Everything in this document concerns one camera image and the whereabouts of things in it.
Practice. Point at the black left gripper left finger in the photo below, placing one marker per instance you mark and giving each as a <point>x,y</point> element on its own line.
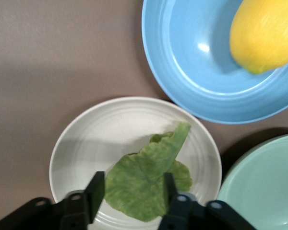
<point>69,213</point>

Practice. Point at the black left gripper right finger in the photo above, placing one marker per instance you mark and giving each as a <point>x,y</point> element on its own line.
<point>182,210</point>

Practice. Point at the green lettuce leaf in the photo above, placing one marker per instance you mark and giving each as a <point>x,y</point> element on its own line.
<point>141,187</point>

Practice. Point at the yellow lemon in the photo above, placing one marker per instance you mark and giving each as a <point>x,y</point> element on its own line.
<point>266,36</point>

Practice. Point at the pale beige plate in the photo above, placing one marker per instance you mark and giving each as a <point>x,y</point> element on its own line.
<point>91,146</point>

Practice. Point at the mint green plate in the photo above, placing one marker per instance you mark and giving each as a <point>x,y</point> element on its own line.
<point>266,182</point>

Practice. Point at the blue plate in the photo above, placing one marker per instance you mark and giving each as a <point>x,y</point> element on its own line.
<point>194,79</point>

